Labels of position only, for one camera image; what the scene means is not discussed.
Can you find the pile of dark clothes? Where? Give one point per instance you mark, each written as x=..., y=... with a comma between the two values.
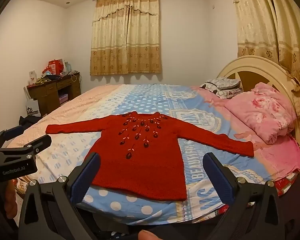
x=27, y=122

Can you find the person's right hand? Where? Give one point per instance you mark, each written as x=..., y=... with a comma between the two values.
x=150, y=235

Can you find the olive green cloth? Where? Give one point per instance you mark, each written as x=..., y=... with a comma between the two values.
x=42, y=80

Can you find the pale blue bottle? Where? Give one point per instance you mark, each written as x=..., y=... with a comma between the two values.
x=67, y=67

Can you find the blue face mask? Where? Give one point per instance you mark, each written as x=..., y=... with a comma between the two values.
x=48, y=73

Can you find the red flat box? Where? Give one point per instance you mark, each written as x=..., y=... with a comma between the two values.
x=31, y=85

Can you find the grey patterned pillow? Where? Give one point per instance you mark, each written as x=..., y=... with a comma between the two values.
x=223, y=83

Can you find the long beige patterned curtain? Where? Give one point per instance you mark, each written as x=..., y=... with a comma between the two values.
x=260, y=25

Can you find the red cloth bag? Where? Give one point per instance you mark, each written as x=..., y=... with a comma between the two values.
x=45, y=69

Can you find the dark cloth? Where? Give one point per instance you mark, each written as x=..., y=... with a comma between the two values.
x=55, y=76

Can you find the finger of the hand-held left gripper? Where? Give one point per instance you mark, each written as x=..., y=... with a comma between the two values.
x=5, y=135
x=37, y=145

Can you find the red bags on desk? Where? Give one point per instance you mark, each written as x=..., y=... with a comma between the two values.
x=55, y=66

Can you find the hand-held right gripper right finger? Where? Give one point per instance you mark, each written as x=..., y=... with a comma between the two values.
x=221, y=180

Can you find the pink pillow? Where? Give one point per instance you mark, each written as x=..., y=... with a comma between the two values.
x=265, y=110

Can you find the red knitted sweater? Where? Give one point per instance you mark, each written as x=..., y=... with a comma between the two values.
x=145, y=167

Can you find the bed with polka-dot cover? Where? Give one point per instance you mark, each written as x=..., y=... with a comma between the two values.
x=145, y=100

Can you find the person's left hand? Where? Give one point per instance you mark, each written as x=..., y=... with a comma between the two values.
x=10, y=200

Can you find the cream wooden headboard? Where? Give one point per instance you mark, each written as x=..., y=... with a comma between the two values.
x=252, y=62

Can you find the pink box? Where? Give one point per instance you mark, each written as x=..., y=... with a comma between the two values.
x=63, y=98

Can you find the white greeting card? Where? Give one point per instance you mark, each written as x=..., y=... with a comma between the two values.
x=32, y=77

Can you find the white paper bag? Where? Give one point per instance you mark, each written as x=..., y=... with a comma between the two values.
x=33, y=107

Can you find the dark wooden desk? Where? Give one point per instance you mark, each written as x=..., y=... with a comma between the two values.
x=52, y=92

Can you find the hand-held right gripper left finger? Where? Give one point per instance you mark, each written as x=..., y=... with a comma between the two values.
x=88, y=177

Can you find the short beige window curtain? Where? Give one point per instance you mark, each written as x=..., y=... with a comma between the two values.
x=126, y=35

